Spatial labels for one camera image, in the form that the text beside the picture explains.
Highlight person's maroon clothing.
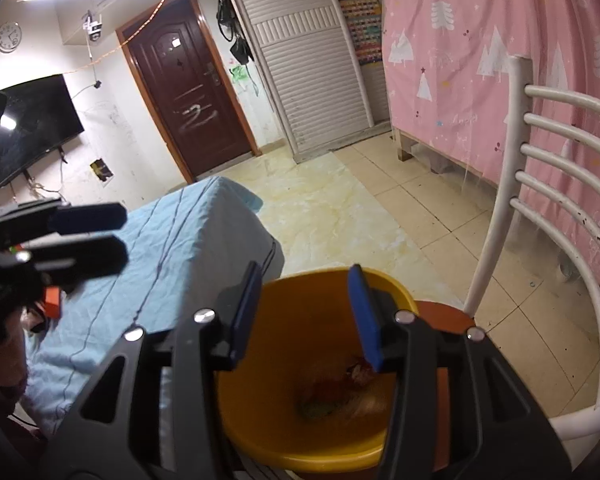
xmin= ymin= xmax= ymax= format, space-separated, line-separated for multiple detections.
xmin=0 ymin=340 xmax=48 ymax=466

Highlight white metal chair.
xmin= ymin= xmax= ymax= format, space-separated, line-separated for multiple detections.
xmin=411 ymin=55 xmax=600 ymax=457

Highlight small black bag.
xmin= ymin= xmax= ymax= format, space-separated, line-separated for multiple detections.
xmin=229 ymin=35 xmax=255 ymax=66

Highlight orange string cable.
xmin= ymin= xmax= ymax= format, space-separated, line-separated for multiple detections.
xmin=62 ymin=0 xmax=174 ymax=77

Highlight black wall television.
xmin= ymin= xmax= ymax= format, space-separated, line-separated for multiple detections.
xmin=0 ymin=74 xmax=86 ymax=189

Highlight black strap bag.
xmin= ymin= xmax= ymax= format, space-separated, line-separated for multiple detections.
xmin=216 ymin=0 xmax=237 ymax=42

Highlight colourful grid wall poster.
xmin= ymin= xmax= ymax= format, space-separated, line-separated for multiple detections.
xmin=337 ymin=0 xmax=385 ymax=67

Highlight light blue striped cloth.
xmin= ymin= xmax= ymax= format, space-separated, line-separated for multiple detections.
xmin=24 ymin=176 xmax=286 ymax=436

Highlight white security camera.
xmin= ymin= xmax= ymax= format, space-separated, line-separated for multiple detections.
xmin=82 ymin=10 xmax=104 ymax=42

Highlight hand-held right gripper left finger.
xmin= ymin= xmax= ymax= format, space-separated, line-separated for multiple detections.
xmin=40 ymin=260 xmax=265 ymax=480

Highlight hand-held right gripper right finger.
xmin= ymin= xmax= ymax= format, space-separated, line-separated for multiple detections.
xmin=347 ymin=264 xmax=573 ymax=480

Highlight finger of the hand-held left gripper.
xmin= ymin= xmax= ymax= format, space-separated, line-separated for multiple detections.
xmin=0 ymin=234 xmax=130 ymax=342
xmin=0 ymin=199 xmax=129 ymax=237

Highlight white shutter wardrobe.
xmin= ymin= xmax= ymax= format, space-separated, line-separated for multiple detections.
xmin=220 ymin=0 xmax=393 ymax=163

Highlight colourful crumpled wrappers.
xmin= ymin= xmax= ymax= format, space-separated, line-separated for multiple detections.
xmin=295 ymin=355 xmax=383 ymax=422

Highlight yellow plastic basin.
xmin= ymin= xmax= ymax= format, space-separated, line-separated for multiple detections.
xmin=215 ymin=267 xmax=422 ymax=473

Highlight pink tree print curtain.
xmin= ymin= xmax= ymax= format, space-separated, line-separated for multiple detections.
xmin=375 ymin=0 xmax=600 ymax=303

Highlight round wall clock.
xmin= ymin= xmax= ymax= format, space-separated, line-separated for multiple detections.
xmin=0 ymin=21 xmax=24 ymax=54

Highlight brown wooden door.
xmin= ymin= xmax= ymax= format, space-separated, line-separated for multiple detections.
xmin=117 ymin=0 xmax=259 ymax=184

